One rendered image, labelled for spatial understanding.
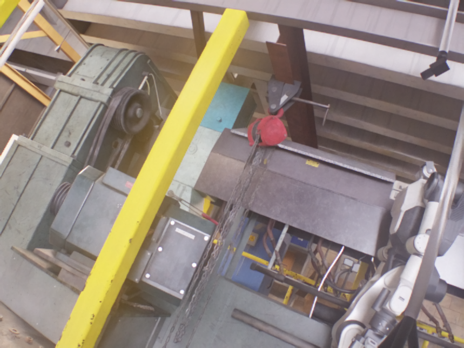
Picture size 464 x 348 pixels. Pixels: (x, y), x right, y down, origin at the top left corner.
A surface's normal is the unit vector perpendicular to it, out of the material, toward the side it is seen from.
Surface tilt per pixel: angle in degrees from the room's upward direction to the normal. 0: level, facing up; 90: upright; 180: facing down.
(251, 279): 90
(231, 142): 78
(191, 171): 90
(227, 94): 90
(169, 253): 90
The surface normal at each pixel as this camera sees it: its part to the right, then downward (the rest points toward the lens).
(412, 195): -0.69, -0.54
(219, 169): -0.26, -0.36
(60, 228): 0.04, -0.24
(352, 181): -0.18, -0.54
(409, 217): -0.78, -0.34
